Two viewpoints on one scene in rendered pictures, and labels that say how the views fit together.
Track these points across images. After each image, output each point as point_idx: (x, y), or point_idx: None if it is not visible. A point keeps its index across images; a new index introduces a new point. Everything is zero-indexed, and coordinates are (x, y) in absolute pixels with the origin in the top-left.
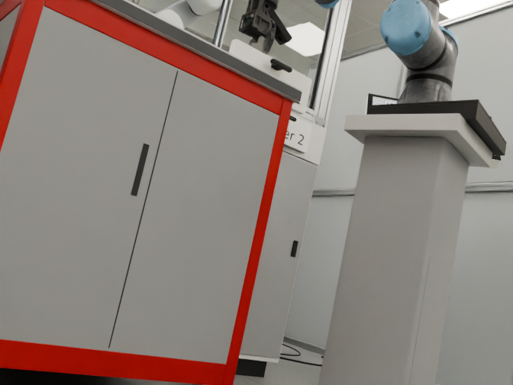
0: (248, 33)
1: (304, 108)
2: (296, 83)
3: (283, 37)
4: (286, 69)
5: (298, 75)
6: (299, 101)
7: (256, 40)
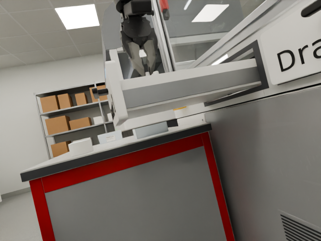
0: (141, 46)
1: (116, 112)
2: (109, 87)
3: (133, 14)
4: (93, 94)
5: (106, 75)
6: (114, 107)
7: (146, 40)
